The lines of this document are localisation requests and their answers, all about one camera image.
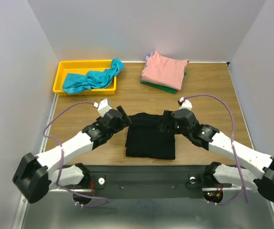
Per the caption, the black t-shirt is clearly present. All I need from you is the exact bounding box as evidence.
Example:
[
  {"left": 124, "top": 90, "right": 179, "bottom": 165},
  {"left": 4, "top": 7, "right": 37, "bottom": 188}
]
[{"left": 125, "top": 113, "right": 175, "bottom": 160}]

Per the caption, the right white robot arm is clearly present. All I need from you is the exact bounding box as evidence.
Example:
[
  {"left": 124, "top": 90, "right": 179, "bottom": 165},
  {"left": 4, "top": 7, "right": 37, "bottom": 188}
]
[{"left": 160, "top": 108, "right": 274, "bottom": 203}]

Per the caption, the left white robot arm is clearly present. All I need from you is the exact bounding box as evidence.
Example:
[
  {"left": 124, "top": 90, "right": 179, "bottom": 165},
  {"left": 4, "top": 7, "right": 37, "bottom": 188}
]
[{"left": 12, "top": 104, "right": 132, "bottom": 204}]

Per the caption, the green folded t-shirt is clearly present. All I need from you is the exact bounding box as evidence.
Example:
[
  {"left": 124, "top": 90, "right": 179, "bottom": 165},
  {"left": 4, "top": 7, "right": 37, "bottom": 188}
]
[{"left": 140, "top": 70, "right": 187, "bottom": 94}]

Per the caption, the teal t-shirt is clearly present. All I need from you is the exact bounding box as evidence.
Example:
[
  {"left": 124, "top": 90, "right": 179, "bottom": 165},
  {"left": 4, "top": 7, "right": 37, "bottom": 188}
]
[{"left": 62, "top": 58, "right": 124, "bottom": 95}]

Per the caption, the pink folded t-shirt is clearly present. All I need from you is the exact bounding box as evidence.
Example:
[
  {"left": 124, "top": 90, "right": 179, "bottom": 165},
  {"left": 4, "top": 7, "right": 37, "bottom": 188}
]
[{"left": 141, "top": 51, "right": 189, "bottom": 90}]

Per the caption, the yellow plastic bin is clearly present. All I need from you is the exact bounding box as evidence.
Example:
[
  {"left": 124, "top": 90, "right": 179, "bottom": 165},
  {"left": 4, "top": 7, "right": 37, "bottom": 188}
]
[{"left": 52, "top": 60, "right": 117, "bottom": 96}]

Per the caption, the lavender folded t-shirt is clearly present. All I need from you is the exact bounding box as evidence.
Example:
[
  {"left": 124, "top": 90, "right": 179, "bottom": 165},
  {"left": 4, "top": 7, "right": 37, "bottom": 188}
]
[{"left": 145, "top": 52, "right": 154, "bottom": 66}]

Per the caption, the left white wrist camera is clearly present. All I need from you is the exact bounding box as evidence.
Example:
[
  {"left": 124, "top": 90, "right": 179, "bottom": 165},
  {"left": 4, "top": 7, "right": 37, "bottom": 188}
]
[{"left": 93, "top": 98, "right": 112, "bottom": 117}]

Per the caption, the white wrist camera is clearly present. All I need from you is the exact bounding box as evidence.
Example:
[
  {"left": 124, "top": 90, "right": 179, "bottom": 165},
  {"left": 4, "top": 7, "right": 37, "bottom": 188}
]
[
  {"left": 93, "top": 98, "right": 112, "bottom": 117},
  {"left": 178, "top": 97, "right": 193, "bottom": 111}
]

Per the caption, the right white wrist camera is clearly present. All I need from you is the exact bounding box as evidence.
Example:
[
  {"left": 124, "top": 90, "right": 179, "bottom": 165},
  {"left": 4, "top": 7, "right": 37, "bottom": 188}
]
[{"left": 178, "top": 97, "right": 193, "bottom": 111}]

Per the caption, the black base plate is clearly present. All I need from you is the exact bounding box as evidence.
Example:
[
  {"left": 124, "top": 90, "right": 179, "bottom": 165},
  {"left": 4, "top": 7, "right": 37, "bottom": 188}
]
[{"left": 67, "top": 165, "right": 221, "bottom": 199}]

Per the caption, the aluminium frame rail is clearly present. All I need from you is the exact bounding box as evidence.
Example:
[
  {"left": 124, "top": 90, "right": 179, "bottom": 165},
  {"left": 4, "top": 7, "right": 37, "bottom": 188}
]
[{"left": 11, "top": 95, "right": 274, "bottom": 229}]

